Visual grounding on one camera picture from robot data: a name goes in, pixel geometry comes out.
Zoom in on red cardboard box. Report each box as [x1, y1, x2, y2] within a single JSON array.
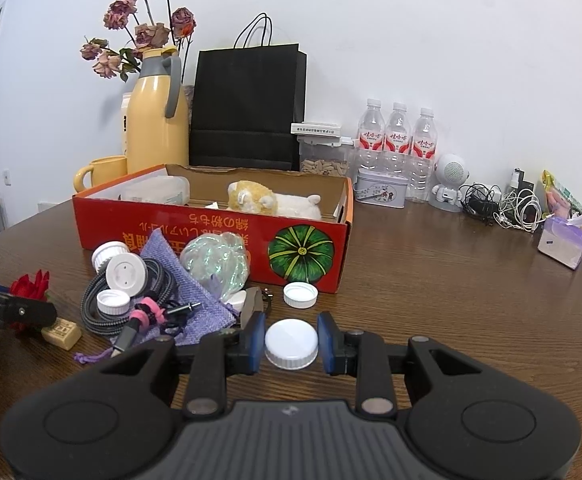
[[72, 162, 356, 295]]

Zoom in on dried pink rose bouquet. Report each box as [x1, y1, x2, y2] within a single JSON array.
[[80, 0, 196, 83]]

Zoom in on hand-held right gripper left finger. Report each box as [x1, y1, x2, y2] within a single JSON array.
[[88, 311, 268, 420]]

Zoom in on white robot-shaped speaker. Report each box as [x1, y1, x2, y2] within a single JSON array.
[[429, 153, 468, 213]]

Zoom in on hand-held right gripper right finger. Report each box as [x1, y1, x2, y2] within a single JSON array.
[[317, 311, 494, 418]]

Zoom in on colourful snack bag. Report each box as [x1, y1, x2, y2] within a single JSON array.
[[542, 170, 582, 218]]

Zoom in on beige mahjong tile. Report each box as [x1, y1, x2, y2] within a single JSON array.
[[41, 316, 82, 349]]

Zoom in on black cable with pink strap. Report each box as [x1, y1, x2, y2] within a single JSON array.
[[128, 296, 202, 335]]

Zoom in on grey braided cable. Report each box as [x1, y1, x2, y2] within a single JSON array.
[[81, 257, 176, 356]]

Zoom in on white round plastic reel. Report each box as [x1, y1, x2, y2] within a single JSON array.
[[106, 252, 148, 293]]

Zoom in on yellow mug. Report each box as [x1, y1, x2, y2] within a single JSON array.
[[74, 156, 129, 193]]

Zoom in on clear snack container white lid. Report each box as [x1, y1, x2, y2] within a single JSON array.
[[291, 121, 356, 177]]

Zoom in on tangled white cables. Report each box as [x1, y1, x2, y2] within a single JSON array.
[[493, 190, 544, 233]]

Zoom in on clear water bottle red label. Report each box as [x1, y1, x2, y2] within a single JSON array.
[[356, 98, 386, 173], [407, 107, 438, 204], [384, 102, 414, 176]]

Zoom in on yellow thermos jug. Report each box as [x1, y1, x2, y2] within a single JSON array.
[[126, 47, 190, 176]]

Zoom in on purple cloth pouch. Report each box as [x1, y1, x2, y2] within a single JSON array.
[[73, 230, 239, 366]]

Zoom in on purple tissue pack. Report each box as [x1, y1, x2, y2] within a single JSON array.
[[537, 210, 582, 271]]

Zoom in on black charger with cables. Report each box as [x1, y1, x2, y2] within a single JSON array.
[[458, 183, 504, 221]]

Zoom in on clear plastic container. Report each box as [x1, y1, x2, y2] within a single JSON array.
[[118, 176, 192, 207]]

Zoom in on yellow and white plush toy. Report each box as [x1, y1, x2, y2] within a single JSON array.
[[227, 180, 324, 221]]

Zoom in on black paper bag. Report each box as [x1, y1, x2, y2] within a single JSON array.
[[189, 12, 308, 172]]

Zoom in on white drink carton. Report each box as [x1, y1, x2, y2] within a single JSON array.
[[121, 92, 134, 156]]

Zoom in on red artificial rose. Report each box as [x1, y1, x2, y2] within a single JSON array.
[[8, 269, 52, 335]]

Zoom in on small black device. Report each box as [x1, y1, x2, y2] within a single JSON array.
[[510, 167, 536, 196]]

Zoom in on iridescent plastic ball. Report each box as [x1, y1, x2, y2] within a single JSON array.
[[179, 232, 252, 301]]

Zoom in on white printed tin box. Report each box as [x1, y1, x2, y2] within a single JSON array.
[[355, 167, 410, 209]]

